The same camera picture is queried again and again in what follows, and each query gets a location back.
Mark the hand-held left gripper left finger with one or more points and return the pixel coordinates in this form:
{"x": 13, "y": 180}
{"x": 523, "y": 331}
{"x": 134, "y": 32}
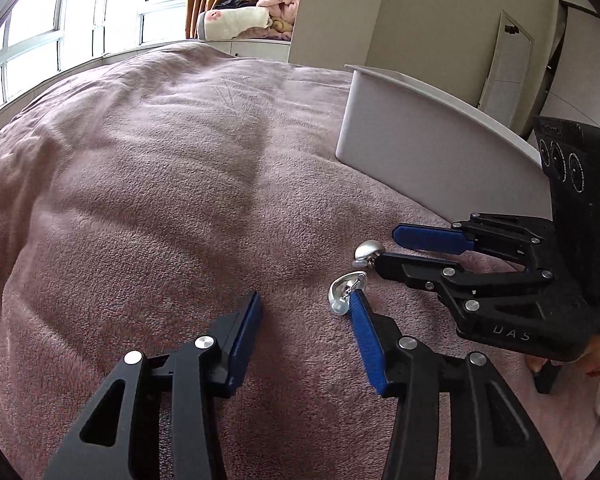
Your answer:
{"x": 242, "y": 340}

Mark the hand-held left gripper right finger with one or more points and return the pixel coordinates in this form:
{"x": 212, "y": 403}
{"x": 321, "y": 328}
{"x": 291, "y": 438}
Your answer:
{"x": 367, "y": 340}

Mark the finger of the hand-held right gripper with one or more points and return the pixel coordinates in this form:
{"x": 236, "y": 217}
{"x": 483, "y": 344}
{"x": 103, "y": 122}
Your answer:
{"x": 420, "y": 272}
{"x": 430, "y": 238}

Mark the silver dome earring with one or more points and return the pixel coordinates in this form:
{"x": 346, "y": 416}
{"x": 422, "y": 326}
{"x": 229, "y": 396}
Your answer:
{"x": 369, "y": 251}
{"x": 342, "y": 290}

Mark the white rectangular box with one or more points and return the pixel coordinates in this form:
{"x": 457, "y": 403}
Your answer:
{"x": 430, "y": 125}

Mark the pink fleece blanket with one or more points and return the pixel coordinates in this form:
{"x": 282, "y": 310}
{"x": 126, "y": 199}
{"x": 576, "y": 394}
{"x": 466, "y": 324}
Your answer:
{"x": 155, "y": 200}

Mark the white wardrobe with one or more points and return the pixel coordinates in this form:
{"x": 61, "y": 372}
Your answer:
{"x": 577, "y": 70}

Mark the white door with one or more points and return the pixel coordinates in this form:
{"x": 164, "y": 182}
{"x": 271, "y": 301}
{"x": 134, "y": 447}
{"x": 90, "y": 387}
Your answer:
{"x": 507, "y": 70}

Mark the white pink plush pillow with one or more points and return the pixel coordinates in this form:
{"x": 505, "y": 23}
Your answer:
{"x": 232, "y": 22}

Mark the dark clothing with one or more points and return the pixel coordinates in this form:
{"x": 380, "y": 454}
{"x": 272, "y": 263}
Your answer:
{"x": 232, "y": 3}

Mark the large bay window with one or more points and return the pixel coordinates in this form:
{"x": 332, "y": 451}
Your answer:
{"x": 70, "y": 20}

